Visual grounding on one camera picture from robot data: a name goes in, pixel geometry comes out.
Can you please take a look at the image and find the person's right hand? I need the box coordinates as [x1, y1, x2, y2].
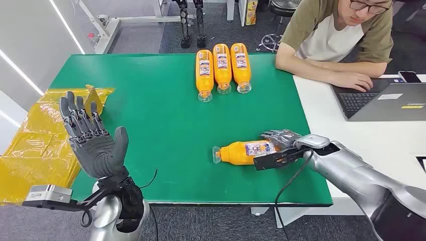
[331, 71, 374, 93]

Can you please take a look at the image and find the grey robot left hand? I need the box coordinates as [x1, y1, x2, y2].
[59, 91, 130, 181]

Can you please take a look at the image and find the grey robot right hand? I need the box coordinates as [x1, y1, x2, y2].
[259, 129, 302, 151]

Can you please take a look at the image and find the orange detergent bottle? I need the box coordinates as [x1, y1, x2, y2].
[212, 43, 232, 95]
[230, 42, 252, 94]
[195, 49, 215, 103]
[212, 140, 283, 166]

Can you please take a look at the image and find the grey laptop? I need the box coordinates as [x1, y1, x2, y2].
[331, 77, 426, 122]

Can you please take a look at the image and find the person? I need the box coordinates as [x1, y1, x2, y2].
[275, 0, 395, 93]

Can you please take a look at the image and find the black smartphone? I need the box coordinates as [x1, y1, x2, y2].
[398, 70, 422, 84]

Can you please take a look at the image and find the brown cardboard flap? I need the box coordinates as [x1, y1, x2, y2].
[84, 84, 104, 117]

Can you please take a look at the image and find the yellow plastic wrapped box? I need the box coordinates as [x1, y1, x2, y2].
[0, 87, 116, 206]

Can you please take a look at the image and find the green table mat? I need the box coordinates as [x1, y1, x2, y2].
[49, 53, 334, 206]

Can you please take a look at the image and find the white table leg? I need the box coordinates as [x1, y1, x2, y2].
[274, 199, 368, 229]

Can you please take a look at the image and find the black stool chrome base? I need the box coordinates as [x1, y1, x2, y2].
[256, 0, 302, 53]

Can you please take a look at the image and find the yellow carton box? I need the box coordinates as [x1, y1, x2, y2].
[245, 0, 259, 26]

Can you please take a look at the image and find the white furniture panel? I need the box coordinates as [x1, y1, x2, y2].
[227, 0, 248, 27]

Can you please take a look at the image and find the black robot leg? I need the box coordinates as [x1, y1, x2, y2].
[173, 0, 192, 49]
[193, 0, 207, 49]

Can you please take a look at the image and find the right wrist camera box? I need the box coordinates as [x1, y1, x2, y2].
[253, 134, 331, 171]

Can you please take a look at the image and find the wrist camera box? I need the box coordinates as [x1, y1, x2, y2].
[253, 134, 331, 171]
[22, 185, 100, 212]

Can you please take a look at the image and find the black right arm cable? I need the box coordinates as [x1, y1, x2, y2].
[274, 149, 314, 241]

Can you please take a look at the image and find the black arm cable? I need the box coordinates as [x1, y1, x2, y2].
[79, 208, 94, 229]
[274, 149, 314, 241]

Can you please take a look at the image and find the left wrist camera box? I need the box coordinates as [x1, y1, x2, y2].
[22, 185, 100, 212]

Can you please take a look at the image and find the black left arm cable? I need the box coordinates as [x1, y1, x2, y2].
[79, 208, 94, 229]

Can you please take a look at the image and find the white table foot bracket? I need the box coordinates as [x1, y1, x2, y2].
[250, 206, 270, 217]

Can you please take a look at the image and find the thin black wire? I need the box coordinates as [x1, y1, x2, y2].
[139, 169, 159, 241]

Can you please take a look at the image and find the white metal frame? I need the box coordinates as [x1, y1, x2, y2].
[76, 0, 197, 55]

